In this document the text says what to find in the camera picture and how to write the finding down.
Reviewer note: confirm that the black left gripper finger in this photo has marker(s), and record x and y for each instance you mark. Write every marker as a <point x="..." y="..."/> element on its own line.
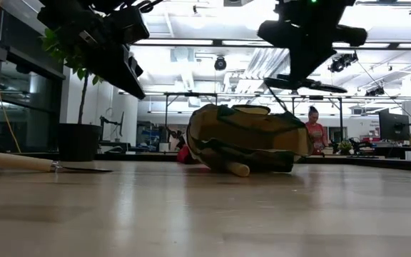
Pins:
<point x="137" y="66"/>
<point x="112" y="64"/>

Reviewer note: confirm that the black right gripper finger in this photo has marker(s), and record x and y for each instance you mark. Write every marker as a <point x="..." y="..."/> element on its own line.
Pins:
<point x="318" y="59"/>
<point x="298" y="62"/>

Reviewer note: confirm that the beige green gardening bag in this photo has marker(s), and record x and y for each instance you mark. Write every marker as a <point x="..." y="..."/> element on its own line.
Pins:
<point x="248" y="132"/>

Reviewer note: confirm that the black monitor on arm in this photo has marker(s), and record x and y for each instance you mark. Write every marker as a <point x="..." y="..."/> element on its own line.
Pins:
<point x="121" y="125"/>

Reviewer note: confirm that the red gardening glove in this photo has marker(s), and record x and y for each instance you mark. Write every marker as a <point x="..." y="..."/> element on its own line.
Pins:
<point x="184" y="156"/>

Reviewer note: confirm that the black ceiling spotlight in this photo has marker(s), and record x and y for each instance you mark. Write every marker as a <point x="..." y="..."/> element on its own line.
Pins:
<point x="342" y="62"/>

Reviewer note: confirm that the person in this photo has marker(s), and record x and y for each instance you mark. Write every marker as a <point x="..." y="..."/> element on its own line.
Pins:
<point x="316" y="133"/>

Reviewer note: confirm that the potted green plant black pot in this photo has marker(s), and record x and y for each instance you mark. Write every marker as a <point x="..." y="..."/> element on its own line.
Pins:
<point x="78" y="142"/>

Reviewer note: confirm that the small green desk plant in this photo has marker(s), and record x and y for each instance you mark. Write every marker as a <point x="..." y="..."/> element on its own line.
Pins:
<point x="344" y="147"/>

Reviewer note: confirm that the black computer monitor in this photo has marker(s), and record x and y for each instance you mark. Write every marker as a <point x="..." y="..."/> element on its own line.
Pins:
<point x="392" y="126"/>

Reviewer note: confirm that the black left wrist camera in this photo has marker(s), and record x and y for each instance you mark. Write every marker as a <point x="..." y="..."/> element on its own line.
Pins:
<point x="127" y="25"/>

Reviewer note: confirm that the black overhead camera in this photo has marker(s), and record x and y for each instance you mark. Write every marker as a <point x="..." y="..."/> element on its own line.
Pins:
<point x="220" y="63"/>

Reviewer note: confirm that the black aluminium table frame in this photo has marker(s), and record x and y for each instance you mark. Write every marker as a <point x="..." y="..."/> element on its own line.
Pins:
<point x="137" y="157"/>

